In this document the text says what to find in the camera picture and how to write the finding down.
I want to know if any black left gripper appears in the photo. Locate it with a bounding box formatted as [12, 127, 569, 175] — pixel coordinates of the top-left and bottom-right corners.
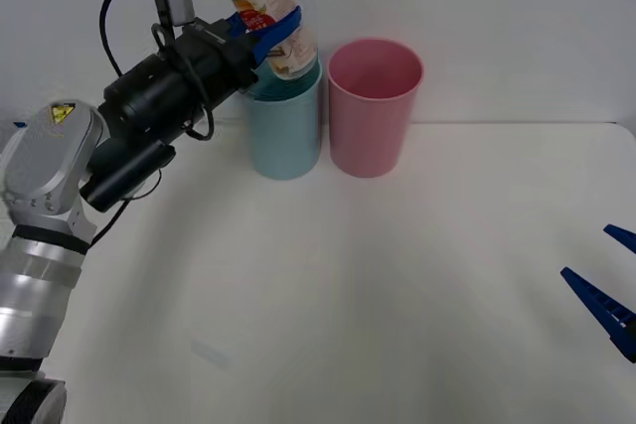
[171, 5, 304, 103]

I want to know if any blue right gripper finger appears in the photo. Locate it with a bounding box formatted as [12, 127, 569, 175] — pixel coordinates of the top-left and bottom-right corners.
[602, 223, 636, 252]
[559, 265, 636, 364]

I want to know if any clear plastic bottle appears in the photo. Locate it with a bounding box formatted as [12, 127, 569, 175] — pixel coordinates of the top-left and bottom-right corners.
[219, 0, 321, 81]

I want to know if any pale blue plastic bin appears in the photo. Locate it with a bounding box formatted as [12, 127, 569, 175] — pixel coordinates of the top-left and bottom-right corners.
[241, 58, 324, 182]

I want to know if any pink plastic bin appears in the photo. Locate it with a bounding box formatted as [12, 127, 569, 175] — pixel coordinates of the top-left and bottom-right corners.
[326, 38, 425, 179]

